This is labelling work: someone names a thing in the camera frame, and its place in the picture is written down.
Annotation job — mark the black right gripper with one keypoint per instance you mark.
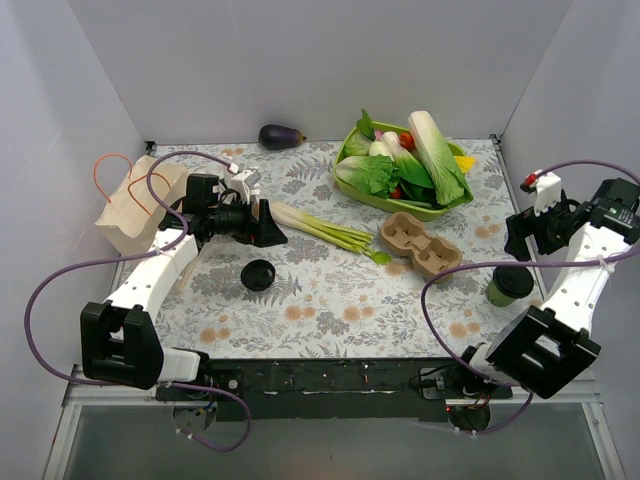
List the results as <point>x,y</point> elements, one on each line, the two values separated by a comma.
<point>520,232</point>

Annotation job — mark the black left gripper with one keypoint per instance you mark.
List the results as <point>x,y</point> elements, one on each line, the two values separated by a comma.
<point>255,229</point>

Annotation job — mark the black plastic cup lid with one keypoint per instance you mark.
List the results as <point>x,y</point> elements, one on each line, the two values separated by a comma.
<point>513,282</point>

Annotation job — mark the green paper coffee cup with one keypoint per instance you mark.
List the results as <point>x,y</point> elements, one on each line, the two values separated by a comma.
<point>496,298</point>

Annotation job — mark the brown pulp cup carrier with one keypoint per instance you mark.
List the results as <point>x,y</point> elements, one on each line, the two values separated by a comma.
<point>429,254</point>

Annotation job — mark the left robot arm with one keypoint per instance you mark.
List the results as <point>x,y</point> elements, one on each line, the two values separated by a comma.
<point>119,343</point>

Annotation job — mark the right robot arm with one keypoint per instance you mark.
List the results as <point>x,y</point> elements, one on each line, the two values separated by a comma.
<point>548,346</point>

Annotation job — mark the brown paper takeout bag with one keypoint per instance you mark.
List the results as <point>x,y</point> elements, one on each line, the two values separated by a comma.
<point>131,215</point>

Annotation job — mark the long napa cabbage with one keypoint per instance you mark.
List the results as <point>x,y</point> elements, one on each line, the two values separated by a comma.
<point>451,187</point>

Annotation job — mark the yellow pepper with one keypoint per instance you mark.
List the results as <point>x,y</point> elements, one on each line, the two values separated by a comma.
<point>465,163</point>

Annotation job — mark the green onion bunch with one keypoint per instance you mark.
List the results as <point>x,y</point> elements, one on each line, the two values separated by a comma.
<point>353,240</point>

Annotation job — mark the floral table mat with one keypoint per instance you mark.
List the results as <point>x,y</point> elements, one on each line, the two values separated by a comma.
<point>328,302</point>

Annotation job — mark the purple eggplant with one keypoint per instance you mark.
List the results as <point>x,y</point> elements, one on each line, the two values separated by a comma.
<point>276,137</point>

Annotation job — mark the green vegetable tray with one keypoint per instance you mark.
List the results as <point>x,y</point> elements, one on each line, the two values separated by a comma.
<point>418,209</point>

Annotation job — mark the bok choy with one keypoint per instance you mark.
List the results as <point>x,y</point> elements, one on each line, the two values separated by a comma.
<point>409,168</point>

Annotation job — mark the green leafy lettuce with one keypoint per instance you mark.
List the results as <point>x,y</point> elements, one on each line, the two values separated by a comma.
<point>369,175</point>

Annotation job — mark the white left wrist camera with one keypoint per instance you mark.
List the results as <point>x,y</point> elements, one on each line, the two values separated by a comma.
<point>245,181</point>

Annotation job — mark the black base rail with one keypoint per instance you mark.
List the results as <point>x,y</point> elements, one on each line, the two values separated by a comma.
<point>347,388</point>

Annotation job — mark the aluminium frame rail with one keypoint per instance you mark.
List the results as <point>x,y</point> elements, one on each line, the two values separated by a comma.
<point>78,394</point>

